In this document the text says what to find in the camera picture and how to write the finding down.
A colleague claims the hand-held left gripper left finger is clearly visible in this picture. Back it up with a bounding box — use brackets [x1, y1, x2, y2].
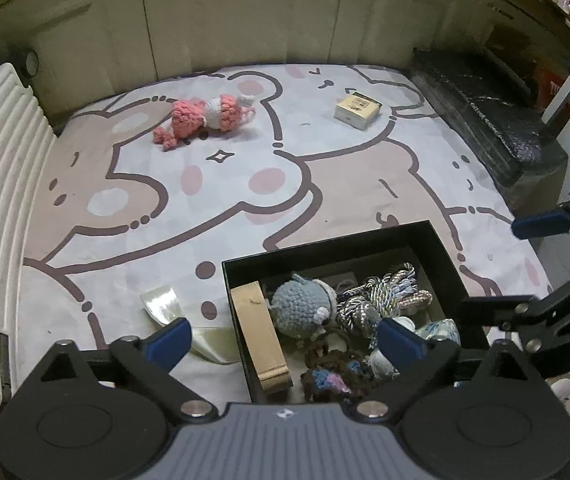
[16, 316, 216, 421]

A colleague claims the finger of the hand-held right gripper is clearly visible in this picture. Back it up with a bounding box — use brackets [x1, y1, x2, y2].
[456, 289, 564, 354]
[511, 186, 570, 242]

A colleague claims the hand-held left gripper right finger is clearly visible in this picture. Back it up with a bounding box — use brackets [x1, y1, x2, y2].
[354, 316, 549, 419]

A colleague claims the blue floral fabric pouch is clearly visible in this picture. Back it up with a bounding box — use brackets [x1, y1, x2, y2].
[365, 317, 460, 381]

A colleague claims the braided rope knot toy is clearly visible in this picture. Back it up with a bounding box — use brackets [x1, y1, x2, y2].
[337, 262, 434, 336]

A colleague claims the dark brown yarn toy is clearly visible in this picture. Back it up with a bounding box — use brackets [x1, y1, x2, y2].
[302, 344, 382, 402]

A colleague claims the tan wooden box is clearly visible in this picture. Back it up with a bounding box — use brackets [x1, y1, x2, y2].
[231, 281, 294, 392]

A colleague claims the black storage box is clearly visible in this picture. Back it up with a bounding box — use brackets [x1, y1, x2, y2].
[221, 219, 490, 403]

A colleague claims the grey crocheted animal toy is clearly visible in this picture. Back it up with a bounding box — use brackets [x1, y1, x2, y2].
[270, 274, 338, 342]

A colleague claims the clear plastic film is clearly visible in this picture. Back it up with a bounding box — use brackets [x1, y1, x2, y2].
[140, 284, 239, 362]

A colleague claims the red and white carton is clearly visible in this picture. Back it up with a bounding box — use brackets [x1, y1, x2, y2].
[535, 62, 570, 126]

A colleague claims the printed bear mat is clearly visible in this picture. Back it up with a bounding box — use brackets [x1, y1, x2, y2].
[20, 62, 550, 401]

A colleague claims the small yellow cardboard box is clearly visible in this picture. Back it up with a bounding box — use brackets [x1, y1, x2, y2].
[334, 91, 384, 131]

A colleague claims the pink crocheted doll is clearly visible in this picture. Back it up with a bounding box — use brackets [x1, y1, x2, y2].
[152, 91, 259, 153]

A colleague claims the cream cabinet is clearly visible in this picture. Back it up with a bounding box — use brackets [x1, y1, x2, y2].
[0, 0, 516, 126]

